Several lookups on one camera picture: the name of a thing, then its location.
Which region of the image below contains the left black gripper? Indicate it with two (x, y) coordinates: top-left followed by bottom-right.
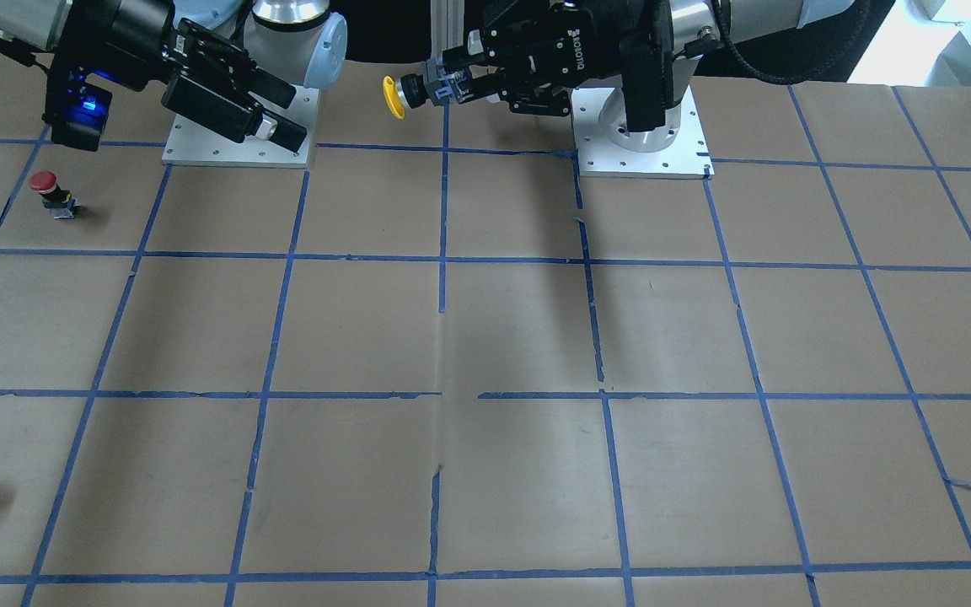
(428, 1), (673, 133)

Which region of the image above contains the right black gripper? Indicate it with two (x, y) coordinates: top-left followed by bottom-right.
(56, 1), (308, 153)

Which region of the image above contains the yellow push button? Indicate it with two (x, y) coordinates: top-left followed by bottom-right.
(381, 72), (462, 120)

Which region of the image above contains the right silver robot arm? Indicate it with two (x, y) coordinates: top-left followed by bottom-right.
(0, 1), (348, 153)

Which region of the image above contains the red push button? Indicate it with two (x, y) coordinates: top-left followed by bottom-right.
(28, 170), (78, 220)

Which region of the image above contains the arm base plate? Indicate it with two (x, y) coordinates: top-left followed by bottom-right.
(162, 73), (321, 169)
(571, 88), (716, 180)

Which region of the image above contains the aluminium frame post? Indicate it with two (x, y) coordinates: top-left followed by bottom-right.
(429, 0), (465, 56)

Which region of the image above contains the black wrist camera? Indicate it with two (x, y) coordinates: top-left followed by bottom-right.
(42, 67), (113, 153)

